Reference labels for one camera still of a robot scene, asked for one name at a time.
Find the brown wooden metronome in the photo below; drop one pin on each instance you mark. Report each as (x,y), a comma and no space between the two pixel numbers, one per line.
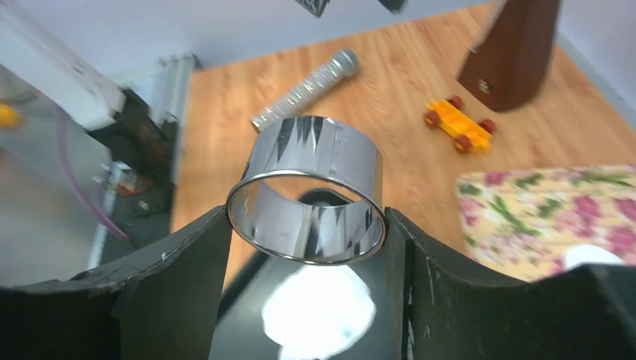
(506,68)

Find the black baking tray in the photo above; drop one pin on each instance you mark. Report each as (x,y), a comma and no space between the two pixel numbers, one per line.
(239,332)

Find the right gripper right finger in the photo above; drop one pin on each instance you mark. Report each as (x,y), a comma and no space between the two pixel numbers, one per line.
(445,305)

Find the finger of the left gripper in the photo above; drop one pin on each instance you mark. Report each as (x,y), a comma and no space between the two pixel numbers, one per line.
(393,6)
(314,7)

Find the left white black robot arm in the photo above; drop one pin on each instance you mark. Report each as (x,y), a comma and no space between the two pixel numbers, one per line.
(97,104)

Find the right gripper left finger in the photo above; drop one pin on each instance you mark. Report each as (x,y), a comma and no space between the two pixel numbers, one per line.
(159,302)

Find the silver glitter tube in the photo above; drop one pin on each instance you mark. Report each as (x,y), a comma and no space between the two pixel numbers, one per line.
(342,66)

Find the aluminium frame rail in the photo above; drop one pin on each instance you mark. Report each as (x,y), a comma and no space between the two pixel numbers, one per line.
(136,192)

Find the orange toy car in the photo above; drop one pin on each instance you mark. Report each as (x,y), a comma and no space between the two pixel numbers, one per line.
(469,136)

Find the floral rectangular tray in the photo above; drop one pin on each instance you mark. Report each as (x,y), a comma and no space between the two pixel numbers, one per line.
(521,223)

